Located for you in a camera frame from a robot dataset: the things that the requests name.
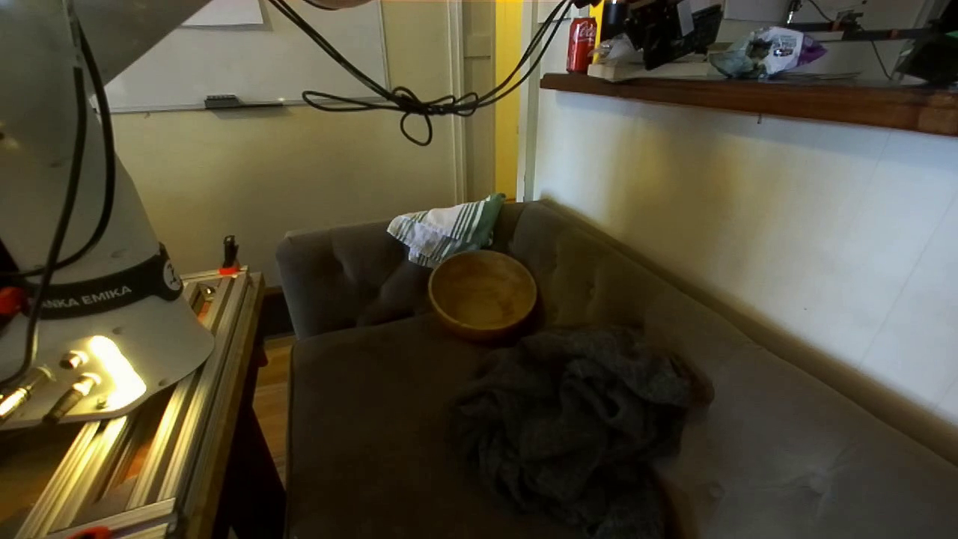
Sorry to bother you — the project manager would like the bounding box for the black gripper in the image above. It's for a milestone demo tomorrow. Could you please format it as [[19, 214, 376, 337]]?
[[620, 0, 727, 53]]

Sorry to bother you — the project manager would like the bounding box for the wooden counter top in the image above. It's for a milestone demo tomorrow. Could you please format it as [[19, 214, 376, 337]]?
[[540, 69, 958, 141]]

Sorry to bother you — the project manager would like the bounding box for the black object on counter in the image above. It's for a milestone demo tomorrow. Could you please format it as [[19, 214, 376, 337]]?
[[891, 0, 958, 89]]

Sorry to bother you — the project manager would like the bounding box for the round wooden bowl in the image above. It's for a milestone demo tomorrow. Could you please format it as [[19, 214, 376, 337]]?
[[426, 244, 541, 343]]

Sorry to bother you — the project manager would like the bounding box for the paperback book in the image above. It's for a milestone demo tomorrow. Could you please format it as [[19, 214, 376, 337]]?
[[584, 33, 718, 86]]

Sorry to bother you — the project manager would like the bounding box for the crumpled plastic bag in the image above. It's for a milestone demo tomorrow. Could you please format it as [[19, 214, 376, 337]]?
[[709, 23, 833, 84]]

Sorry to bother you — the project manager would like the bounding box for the white green striped towel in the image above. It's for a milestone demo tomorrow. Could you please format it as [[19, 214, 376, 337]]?
[[384, 192, 508, 270]]

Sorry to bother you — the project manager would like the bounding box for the white whiteboard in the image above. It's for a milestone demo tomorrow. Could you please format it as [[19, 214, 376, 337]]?
[[101, 0, 396, 116]]

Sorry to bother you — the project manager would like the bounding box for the dark grey crumpled blanket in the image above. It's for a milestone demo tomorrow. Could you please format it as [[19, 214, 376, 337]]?
[[453, 324, 715, 539]]

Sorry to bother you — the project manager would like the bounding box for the black whiteboard marker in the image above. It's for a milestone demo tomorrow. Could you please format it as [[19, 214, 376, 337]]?
[[200, 92, 291, 114]]

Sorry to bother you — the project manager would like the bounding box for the small black red clamp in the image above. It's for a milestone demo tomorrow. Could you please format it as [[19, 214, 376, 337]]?
[[218, 232, 245, 277]]

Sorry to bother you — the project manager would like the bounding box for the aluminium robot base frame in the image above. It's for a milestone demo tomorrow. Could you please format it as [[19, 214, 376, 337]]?
[[0, 267, 270, 539]]

